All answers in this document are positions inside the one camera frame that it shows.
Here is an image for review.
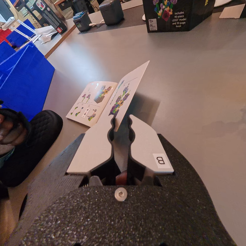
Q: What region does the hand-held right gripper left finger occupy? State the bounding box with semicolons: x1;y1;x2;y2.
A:
66;116;116;177

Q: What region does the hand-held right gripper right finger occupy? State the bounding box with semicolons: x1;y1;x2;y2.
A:
127;114;175;175

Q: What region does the blue plastic parts bin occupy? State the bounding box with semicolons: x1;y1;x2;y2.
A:
0;41;55;122

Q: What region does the lego instruction booklet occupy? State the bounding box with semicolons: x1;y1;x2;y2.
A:
66;60;150;132

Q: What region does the black toy set box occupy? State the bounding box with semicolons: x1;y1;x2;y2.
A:
32;0;68;35

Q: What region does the black flower lego box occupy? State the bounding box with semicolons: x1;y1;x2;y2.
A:
143;0;216;33

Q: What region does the person's left hand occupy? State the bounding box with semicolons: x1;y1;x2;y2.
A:
0;115;28;147

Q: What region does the person's right hand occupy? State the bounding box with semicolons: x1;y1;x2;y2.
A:
116;171;127;185

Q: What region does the black quilted wrist rest pad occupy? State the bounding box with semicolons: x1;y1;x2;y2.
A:
0;110;63;187

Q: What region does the blue storage bin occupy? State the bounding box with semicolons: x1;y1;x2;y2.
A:
6;19;37;48

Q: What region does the red storage bin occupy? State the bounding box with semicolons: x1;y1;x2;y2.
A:
0;29;10;44

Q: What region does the clear plastic bags pile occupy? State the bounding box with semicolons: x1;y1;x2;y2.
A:
35;25;58;44

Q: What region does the white tablet stand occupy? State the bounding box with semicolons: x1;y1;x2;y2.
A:
9;19;42;42

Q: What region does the grey battery charging case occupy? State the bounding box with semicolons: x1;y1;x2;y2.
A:
72;11;93;33

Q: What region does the grey closed charger case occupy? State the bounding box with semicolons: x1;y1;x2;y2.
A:
99;0;124;26

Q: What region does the white monitor stand base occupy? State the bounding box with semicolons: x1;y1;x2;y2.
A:
214;0;232;8

